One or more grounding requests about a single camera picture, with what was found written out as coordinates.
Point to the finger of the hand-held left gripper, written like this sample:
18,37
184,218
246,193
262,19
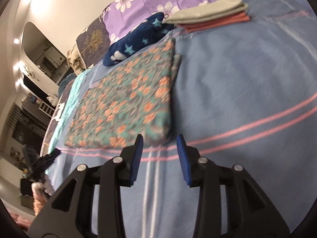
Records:
45,163
54,153

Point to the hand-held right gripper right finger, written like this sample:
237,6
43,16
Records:
183,162

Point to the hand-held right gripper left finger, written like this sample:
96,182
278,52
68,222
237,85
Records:
136,160

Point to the teal floral shirt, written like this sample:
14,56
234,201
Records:
123,99

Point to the person's left forearm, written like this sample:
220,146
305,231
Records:
42,191

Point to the beige clothes pile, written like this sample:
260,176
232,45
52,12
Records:
75,59

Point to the folded beige and pink clothes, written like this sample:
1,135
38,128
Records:
210,11

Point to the dark shelf unit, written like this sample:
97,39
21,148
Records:
27,129

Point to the deer print mattress cover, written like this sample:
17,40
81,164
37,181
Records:
58,114

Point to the white ladder rack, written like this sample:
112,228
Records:
46,109

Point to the teal star print sheet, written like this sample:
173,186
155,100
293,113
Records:
71,99

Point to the dark blue quilted blanket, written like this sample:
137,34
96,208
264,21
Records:
65,84

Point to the navy star print fleece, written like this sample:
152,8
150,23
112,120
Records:
133,42

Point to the tree print headboard cushion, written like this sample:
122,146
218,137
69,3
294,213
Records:
92,42

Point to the pink folded cloth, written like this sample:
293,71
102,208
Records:
223,21

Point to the purple floral pillow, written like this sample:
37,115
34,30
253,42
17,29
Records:
153,2

